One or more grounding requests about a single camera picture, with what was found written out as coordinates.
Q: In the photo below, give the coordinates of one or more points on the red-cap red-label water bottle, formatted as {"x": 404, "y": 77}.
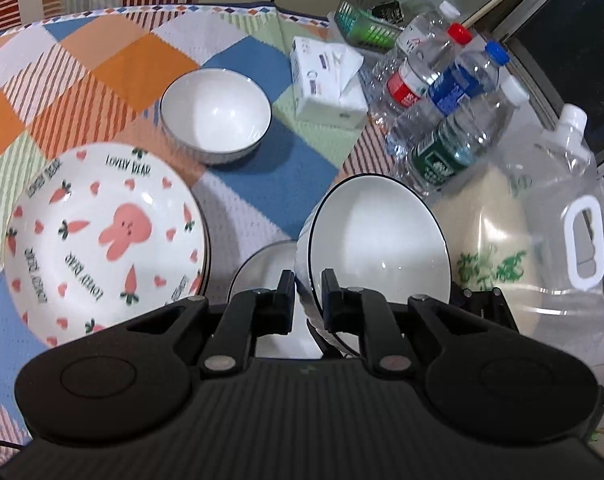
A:
{"x": 409, "y": 87}

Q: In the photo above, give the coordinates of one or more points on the blue-cap blue-label water bottle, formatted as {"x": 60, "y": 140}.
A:
{"x": 454, "y": 89}

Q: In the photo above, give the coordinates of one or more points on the green-label water bottle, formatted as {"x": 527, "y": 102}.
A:
{"x": 439, "y": 160}

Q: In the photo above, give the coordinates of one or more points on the clear white-cap water bottle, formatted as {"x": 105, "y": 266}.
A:
{"x": 422, "y": 30}

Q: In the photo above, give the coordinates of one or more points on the white ribbed bowl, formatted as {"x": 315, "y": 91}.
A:
{"x": 215, "y": 110}
{"x": 262, "y": 270}
{"x": 382, "y": 230}

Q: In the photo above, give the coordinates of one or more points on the green plastic basket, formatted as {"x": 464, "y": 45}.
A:
{"x": 362, "y": 27}

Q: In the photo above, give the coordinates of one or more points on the large clear water jug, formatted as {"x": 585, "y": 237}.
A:
{"x": 547, "y": 185}

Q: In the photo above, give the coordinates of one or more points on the white rabbit and carrot plate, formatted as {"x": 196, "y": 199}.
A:
{"x": 106, "y": 260}

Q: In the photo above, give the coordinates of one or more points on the white tissue box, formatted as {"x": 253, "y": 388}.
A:
{"x": 327, "y": 85}

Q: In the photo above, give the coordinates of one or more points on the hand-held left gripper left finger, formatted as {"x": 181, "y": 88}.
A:
{"x": 286, "y": 305}

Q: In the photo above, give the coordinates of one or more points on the patchwork checked tablecloth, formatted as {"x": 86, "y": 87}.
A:
{"x": 282, "y": 200}

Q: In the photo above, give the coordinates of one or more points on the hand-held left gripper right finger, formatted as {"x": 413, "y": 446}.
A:
{"x": 331, "y": 305}

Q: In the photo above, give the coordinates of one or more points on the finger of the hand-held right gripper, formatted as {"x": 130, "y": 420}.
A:
{"x": 489, "y": 307}

